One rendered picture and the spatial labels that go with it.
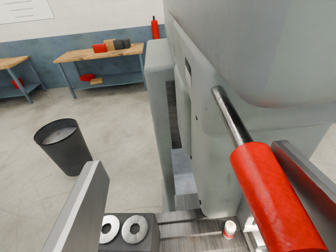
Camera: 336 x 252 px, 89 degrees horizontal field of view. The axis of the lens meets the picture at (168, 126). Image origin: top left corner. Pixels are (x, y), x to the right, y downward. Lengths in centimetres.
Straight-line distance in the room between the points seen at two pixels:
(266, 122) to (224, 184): 18
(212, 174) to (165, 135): 55
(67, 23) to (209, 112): 476
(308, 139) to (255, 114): 15
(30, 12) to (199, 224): 499
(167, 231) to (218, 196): 51
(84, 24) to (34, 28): 108
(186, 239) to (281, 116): 73
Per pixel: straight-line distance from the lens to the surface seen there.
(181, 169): 97
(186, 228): 88
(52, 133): 260
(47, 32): 511
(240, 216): 47
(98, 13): 464
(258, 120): 22
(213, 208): 45
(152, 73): 69
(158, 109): 76
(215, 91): 17
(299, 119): 25
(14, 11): 533
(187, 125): 48
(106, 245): 71
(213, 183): 36
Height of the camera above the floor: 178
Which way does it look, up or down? 38 degrees down
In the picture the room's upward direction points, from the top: 6 degrees counter-clockwise
